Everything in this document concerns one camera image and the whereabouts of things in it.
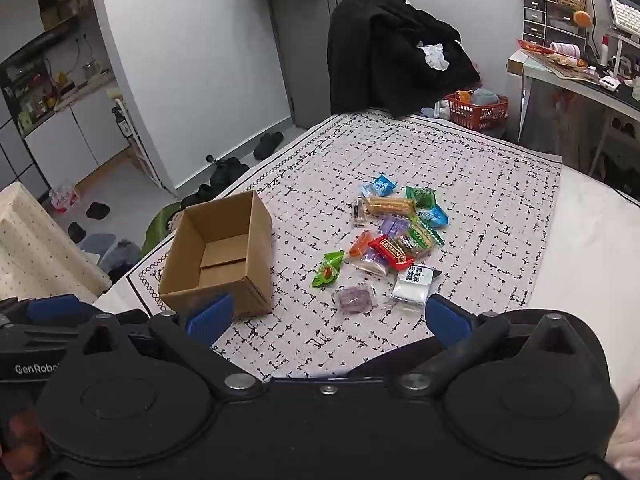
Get white desk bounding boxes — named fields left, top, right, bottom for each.
left=508, top=44, right=640, bottom=162

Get light green fruit packet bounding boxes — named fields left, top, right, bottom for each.
left=311, top=250, right=345, bottom=287

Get brown cardboard box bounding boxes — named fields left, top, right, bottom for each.
left=158, top=191, right=273, bottom=318

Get cream dotted cloth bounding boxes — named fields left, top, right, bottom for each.
left=0, top=182, right=111, bottom=304

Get black slipper by door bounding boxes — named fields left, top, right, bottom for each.
left=253, top=131, right=284, bottom=162

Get blue plum snack packet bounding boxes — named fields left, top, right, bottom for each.
left=360, top=174, right=396, bottom=200

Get white kitchen cabinet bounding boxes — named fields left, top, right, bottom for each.
left=24, top=79, right=129, bottom=188

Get red plastic basket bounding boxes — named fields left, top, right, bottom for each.
left=445, top=89, right=508, bottom=131

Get orange sausage snack packet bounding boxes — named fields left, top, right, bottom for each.
left=348, top=230, right=373, bottom=259

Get red white plastic bag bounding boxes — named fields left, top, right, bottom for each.
left=49, top=184, right=80, bottom=212

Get grey door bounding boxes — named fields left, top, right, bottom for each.
left=268, top=0, right=342, bottom=129

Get grey fluffy rug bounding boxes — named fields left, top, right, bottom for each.
left=99, top=240, right=141, bottom=283

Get patterned white bed blanket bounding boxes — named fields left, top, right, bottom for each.
left=124, top=109, right=564, bottom=380

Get blue green snack packet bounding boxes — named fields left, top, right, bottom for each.
left=416, top=205, right=449, bottom=229

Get green leaf cartoon rug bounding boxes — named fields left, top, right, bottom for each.
left=140, top=203, right=182, bottom=256

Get clear purple printed packet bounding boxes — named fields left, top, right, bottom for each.
left=349, top=250, right=390, bottom=276

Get black clothes over chair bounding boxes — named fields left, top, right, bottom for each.
left=326, top=0, right=480, bottom=117

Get red candy bar packet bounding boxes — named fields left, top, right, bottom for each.
left=369, top=235, right=414, bottom=271

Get purple wafer bar packet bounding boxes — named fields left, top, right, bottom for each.
left=378, top=216, right=410, bottom=238

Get green milk bread packet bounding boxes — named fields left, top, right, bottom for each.
left=395, top=224, right=445, bottom=258

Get white black text packet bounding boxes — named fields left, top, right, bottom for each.
left=390, top=263, right=442, bottom=307

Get pile of black shoes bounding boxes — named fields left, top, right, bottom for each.
left=198, top=157, right=250, bottom=202

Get dark green snack packet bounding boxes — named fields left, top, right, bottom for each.
left=405, top=186, right=437, bottom=209

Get long biscuit stick packet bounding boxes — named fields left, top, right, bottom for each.
left=364, top=197, right=416, bottom=217

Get clear purple cake packet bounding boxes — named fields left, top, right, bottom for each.
left=332, top=285, right=376, bottom=313

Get drawer organizer on desk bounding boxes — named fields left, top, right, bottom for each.
left=522, top=0, right=587, bottom=55

